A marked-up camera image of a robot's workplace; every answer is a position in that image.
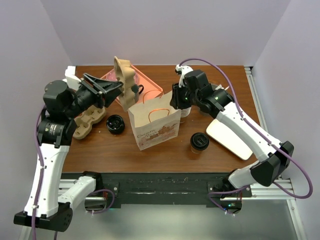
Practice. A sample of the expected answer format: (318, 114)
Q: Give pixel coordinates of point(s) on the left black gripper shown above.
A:
(109, 88)

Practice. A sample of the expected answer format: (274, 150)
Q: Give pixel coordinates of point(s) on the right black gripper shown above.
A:
(176, 101)

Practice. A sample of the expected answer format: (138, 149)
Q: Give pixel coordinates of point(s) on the tan cardboard cup carrier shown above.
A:
(125, 73)

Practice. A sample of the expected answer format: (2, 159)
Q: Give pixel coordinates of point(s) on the cream bear paper bag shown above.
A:
(154, 121)

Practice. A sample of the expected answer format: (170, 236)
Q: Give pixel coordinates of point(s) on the black plastic cup lid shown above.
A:
(199, 140)

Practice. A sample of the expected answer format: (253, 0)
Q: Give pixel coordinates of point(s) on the brown paper coffee cup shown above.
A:
(196, 150)

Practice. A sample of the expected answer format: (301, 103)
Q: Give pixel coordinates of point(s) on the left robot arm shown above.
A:
(54, 129)

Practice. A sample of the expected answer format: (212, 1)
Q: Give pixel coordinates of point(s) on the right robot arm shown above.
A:
(272, 154)

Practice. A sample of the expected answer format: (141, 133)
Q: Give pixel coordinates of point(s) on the stack of paper cups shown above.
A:
(184, 114)

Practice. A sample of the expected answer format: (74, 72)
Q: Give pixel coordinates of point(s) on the pink dotted plate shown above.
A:
(110, 76)

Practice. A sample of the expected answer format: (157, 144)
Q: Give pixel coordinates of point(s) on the salmon pink tray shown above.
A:
(150, 89)

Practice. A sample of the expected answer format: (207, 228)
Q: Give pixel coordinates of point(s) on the dark green mug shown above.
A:
(137, 90)

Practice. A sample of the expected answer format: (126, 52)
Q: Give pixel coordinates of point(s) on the stack of black lids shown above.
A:
(115, 124)

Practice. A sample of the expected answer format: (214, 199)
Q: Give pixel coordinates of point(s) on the grey straw holder cup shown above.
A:
(214, 86)

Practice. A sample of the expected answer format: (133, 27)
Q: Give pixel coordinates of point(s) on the white rectangular tray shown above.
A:
(227, 138)

